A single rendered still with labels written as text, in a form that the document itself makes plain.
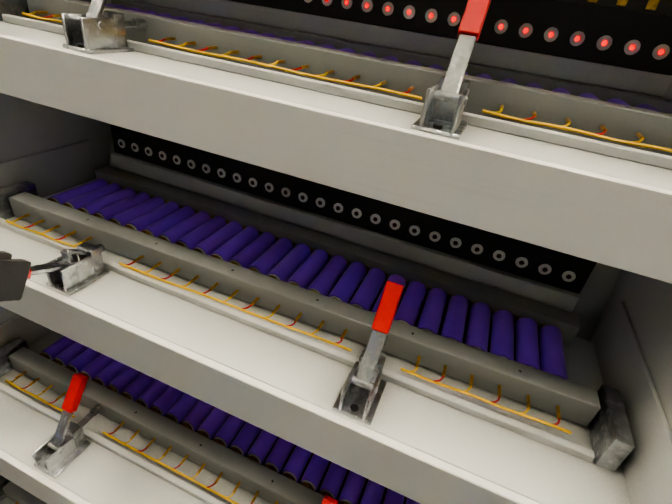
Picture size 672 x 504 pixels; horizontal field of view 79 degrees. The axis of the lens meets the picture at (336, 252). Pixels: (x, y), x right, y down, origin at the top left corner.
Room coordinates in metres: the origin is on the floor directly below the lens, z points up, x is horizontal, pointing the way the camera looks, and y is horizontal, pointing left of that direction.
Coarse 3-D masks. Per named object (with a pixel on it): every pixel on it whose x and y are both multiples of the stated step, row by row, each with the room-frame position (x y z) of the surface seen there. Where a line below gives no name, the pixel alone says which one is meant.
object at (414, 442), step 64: (0, 192) 0.40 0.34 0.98; (448, 256) 0.39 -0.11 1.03; (64, 320) 0.31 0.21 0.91; (128, 320) 0.29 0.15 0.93; (192, 320) 0.31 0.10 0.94; (192, 384) 0.28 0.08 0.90; (256, 384) 0.26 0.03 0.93; (320, 384) 0.27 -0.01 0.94; (448, 384) 0.29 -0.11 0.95; (640, 384) 0.27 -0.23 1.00; (320, 448) 0.25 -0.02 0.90; (384, 448) 0.23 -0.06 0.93; (448, 448) 0.23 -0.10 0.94; (512, 448) 0.24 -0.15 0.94; (640, 448) 0.23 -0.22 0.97
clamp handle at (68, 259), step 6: (60, 252) 0.32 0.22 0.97; (66, 252) 0.32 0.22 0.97; (66, 258) 0.32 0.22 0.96; (72, 258) 0.32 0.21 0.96; (42, 264) 0.30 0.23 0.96; (48, 264) 0.31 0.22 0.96; (54, 264) 0.31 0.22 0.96; (60, 264) 0.31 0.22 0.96; (66, 264) 0.31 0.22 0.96; (30, 270) 0.28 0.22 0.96; (36, 270) 0.29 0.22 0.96; (42, 270) 0.29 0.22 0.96; (48, 270) 0.30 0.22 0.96; (54, 270) 0.30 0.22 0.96; (30, 276) 0.28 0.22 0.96
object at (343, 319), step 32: (32, 224) 0.38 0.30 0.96; (64, 224) 0.38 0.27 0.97; (96, 224) 0.38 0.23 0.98; (128, 256) 0.37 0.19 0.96; (160, 256) 0.35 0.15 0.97; (192, 256) 0.35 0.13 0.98; (224, 288) 0.34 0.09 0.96; (256, 288) 0.33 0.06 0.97; (288, 288) 0.33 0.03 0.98; (320, 320) 0.32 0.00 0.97; (352, 320) 0.31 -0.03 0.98; (416, 352) 0.29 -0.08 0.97; (448, 352) 0.29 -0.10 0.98; (480, 352) 0.29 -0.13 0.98; (480, 384) 0.28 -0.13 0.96; (512, 384) 0.28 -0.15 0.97; (544, 384) 0.27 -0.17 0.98; (576, 384) 0.28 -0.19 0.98; (576, 416) 0.27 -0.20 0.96
